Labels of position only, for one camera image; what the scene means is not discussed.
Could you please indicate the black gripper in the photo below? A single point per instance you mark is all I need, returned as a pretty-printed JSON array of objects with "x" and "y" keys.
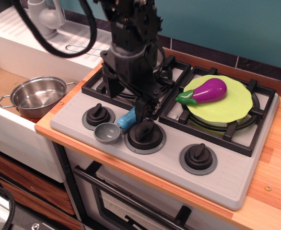
[{"x": 134, "y": 73}]

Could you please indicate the blue handled grey spoon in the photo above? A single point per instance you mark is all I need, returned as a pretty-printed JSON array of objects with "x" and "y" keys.
[{"x": 109, "y": 133}]

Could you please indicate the oven door with handle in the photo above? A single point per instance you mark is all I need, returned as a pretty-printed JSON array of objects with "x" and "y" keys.
[{"x": 128, "y": 213}]

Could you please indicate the black right stove knob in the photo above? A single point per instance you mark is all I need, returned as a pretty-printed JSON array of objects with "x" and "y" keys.
[{"x": 198, "y": 159}]

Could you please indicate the black burner grate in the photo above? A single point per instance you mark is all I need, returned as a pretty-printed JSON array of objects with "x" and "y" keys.
[
  {"x": 245, "y": 136},
  {"x": 171, "y": 76}
]

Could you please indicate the white toy sink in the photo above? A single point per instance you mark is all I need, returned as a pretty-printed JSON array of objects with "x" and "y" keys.
[{"x": 22, "y": 58}]

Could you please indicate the steel saucepan with handle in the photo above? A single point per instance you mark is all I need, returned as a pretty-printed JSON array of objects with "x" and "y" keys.
[{"x": 159, "y": 60}]

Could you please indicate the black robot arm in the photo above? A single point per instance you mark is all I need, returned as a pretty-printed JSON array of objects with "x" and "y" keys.
[{"x": 134, "y": 26}]

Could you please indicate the lime green plate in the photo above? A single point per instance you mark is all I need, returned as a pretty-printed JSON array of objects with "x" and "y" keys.
[{"x": 234, "y": 106}]

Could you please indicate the black left stove knob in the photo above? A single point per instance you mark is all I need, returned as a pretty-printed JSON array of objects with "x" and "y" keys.
[{"x": 97, "y": 115}]

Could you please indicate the purple toy eggplant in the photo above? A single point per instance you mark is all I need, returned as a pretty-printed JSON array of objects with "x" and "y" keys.
[{"x": 210, "y": 91}]

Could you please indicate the black left burner grate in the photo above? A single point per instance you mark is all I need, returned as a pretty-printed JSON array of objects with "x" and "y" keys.
[{"x": 171, "y": 76}]

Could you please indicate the steel two-handled pot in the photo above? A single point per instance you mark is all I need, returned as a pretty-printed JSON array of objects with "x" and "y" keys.
[{"x": 35, "y": 97}]

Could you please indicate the black right burner grate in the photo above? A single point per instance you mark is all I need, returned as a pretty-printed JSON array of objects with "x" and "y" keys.
[{"x": 245, "y": 136}]

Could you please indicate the grey toy faucet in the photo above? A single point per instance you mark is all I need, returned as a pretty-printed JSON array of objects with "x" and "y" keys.
[{"x": 46, "y": 20}]

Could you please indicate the wood front drawer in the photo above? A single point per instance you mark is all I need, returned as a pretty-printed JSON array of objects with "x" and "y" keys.
[{"x": 42, "y": 195}]

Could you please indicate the grey toy stove top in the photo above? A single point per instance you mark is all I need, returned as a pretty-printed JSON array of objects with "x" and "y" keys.
[{"x": 227, "y": 185}]

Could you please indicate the black stove knob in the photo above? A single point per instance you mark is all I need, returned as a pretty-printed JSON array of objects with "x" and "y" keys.
[
  {"x": 97, "y": 115},
  {"x": 145, "y": 137},
  {"x": 198, "y": 159}
]

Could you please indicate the black middle stove knob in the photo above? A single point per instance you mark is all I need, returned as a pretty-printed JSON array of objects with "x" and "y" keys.
[{"x": 145, "y": 137}]

